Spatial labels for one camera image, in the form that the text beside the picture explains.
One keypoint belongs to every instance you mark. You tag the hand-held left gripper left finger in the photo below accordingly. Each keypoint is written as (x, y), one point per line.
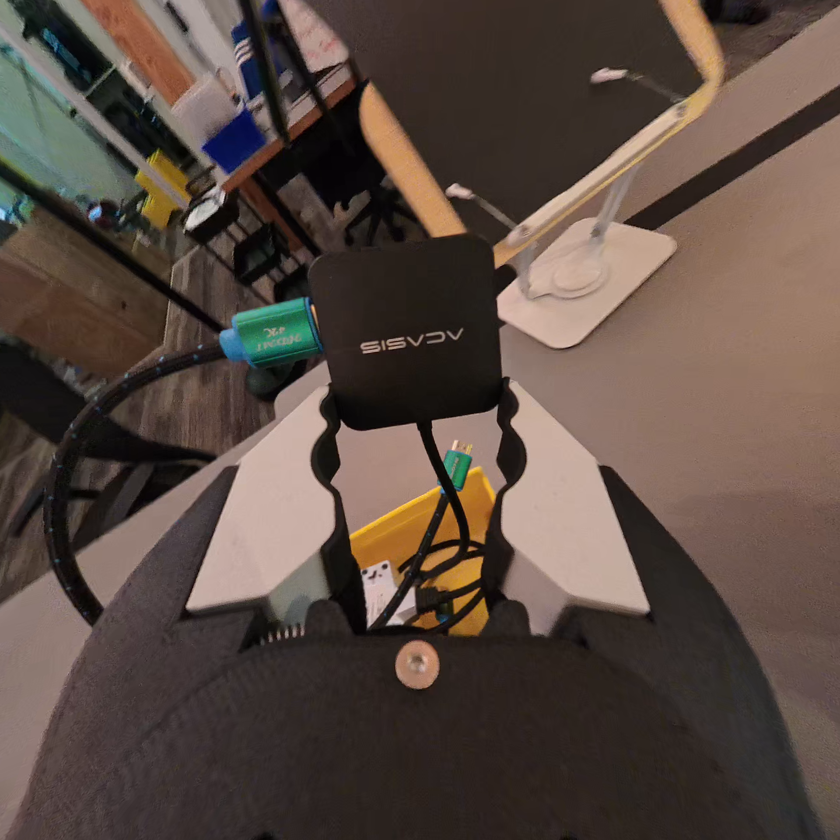
(262, 525)

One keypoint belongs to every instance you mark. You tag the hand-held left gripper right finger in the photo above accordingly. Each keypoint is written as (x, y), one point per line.
(571, 525)

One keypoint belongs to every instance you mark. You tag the yellow plastic bin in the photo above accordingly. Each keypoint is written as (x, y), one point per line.
(384, 548)

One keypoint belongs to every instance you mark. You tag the black square hub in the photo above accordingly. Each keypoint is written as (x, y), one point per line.
(407, 308)

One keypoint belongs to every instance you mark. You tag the white adapter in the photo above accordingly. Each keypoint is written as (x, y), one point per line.
(379, 584)

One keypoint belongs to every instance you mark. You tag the white stand base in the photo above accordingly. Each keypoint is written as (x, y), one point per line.
(623, 275)

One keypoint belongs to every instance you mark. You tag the black pole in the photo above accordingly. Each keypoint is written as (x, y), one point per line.
(98, 243)

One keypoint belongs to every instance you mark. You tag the black office chair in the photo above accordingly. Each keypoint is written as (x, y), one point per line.
(380, 210)

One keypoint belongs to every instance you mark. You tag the yellow crate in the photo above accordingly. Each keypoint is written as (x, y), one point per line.
(161, 190)

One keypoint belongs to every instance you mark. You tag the brown wooden workbench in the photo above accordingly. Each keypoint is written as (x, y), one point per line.
(244, 169)

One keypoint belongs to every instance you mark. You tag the blue box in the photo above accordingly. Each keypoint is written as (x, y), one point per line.
(233, 141)

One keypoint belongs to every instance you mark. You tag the wood-rimmed dark panel board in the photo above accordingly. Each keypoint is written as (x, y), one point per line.
(525, 131)

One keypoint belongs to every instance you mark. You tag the white plastic container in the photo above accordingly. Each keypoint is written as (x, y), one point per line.
(203, 108)

